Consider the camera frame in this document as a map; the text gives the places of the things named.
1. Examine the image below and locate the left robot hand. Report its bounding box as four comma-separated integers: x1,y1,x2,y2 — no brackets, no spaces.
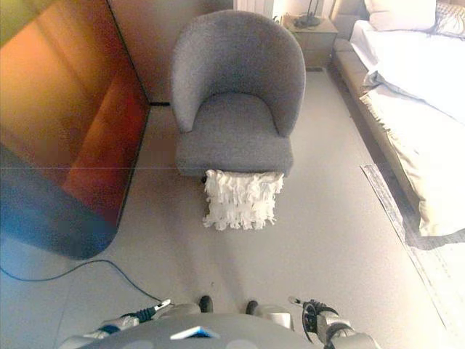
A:
136,298,171,323

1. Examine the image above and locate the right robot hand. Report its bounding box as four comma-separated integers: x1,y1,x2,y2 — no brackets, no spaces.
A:
288,296,339,345

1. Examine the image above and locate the white ruffled cushion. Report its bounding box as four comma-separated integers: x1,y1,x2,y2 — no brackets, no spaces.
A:
201,169,286,232

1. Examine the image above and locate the grey robot torso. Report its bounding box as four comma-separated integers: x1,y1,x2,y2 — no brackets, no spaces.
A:
78,303,324,349

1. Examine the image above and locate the beige bed blanket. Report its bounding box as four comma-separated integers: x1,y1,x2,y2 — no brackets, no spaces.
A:
358,89,465,237

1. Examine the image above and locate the orange wooden cabinet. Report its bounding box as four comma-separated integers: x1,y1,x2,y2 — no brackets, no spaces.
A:
0,0,152,261

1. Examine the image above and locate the grey upholstered armchair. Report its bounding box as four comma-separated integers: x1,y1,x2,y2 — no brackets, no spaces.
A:
170,9,307,179

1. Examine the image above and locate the bed with white bedding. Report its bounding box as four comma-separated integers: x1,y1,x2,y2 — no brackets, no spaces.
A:
328,0,465,239

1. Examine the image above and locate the wooden bedside table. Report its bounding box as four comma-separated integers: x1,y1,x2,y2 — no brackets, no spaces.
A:
281,14,339,72

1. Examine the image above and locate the black table lamp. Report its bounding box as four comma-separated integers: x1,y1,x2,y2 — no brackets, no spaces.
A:
293,0,323,29

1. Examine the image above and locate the white pillow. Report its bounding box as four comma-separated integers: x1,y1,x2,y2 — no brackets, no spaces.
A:
364,0,437,33

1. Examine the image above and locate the grey patterned pillow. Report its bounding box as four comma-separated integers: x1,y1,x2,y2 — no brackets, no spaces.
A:
432,0,465,40

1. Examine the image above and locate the black floor cable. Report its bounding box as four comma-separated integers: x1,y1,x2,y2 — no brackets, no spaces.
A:
0,259,163,302

